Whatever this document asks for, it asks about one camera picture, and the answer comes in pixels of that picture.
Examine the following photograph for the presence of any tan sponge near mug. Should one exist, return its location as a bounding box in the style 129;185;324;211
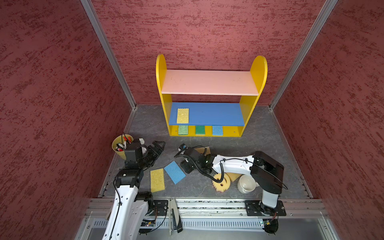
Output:
226;173;242;182

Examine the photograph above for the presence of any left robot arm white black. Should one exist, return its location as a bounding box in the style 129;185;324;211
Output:
103;140;166;240

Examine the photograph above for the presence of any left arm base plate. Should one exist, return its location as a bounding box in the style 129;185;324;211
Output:
145;200;169;218

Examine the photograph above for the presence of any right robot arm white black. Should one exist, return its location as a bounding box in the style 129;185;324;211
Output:
174;145;287;217

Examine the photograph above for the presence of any white mug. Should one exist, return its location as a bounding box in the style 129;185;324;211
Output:
238;175;260;194

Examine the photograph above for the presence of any green cellulose sponge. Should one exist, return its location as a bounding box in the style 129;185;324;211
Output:
178;125;189;136

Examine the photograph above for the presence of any yellow cellulose sponge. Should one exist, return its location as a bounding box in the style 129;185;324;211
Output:
177;108;189;124
150;169;165;193

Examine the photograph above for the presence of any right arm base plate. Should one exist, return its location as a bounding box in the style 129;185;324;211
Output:
245;200;287;217

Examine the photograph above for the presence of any yellow-green pen cup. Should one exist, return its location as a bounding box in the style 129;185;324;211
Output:
112;133;134;160

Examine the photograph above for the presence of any smiley face yellow sponge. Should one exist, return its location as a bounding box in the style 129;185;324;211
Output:
212;173;231;193

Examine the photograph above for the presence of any tan sponge green scrub back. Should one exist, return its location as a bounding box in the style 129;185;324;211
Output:
195;126;206;135

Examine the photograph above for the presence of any yellow shelf with coloured boards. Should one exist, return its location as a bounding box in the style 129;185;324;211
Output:
156;54;268;138

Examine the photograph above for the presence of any blue sponge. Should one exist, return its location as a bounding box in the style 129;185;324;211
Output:
164;161;186;185
212;126;224;136

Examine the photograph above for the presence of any tan sponge middle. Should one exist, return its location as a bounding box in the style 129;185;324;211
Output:
196;147;211;156

